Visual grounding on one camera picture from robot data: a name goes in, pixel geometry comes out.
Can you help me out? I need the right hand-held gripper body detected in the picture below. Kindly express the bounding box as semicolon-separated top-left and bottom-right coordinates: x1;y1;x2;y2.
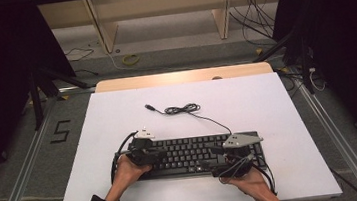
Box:
214;130;268;180

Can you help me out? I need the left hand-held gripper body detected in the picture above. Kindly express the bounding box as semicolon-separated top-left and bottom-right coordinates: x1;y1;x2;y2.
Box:
123;126;161;169

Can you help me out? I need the black computer keyboard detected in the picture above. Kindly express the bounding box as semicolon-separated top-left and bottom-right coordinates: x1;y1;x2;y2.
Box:
130;128;269;184

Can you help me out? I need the person's right hand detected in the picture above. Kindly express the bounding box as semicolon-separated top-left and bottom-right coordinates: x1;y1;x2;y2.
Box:
228;165;273;200

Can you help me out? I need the person's left hand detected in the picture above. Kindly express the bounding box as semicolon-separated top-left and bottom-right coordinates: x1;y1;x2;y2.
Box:
109;151;155;193

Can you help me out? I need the white table board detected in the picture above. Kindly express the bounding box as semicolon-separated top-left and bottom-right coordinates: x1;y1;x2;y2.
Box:
44;67;344;201

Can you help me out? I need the yellow tape roll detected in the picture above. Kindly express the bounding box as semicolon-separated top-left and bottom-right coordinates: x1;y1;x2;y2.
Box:
120;52;142;67

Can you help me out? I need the black metal stand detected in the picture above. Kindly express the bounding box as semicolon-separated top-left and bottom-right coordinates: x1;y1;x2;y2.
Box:
249;25;317;102
26;60;94;132

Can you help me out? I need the light wooden bench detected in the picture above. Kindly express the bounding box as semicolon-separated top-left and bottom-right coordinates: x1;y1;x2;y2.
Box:
36;0;292;61

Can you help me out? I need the left hand-held gripper cable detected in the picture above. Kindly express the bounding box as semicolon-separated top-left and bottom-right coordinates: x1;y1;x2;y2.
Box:
106;130;145;185

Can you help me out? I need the hand-held gripper cable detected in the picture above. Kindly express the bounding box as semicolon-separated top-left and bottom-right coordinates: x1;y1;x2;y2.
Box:
106;130;145;185
215;150;278;201

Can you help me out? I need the right hand-held gripper cable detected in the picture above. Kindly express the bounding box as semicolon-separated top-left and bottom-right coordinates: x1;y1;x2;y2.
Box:
215;150;278;201

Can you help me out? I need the black keyboard cable with plug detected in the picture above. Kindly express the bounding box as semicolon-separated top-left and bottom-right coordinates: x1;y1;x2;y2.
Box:
144;95;233;144

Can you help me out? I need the aluminium floor rail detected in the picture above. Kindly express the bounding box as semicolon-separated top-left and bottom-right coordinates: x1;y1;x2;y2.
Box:
291;61;357;201
0;95;68;201

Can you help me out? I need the short white cable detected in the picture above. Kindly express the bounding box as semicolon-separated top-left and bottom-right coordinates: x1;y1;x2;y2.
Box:
308;65;328;94

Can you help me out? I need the thin black floor cable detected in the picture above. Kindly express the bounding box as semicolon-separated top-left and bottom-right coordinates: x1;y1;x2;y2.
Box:
64;45;97;64

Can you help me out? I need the bundle of black floor cables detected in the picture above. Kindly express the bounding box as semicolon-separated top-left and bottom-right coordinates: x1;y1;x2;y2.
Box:
227;0;279;51

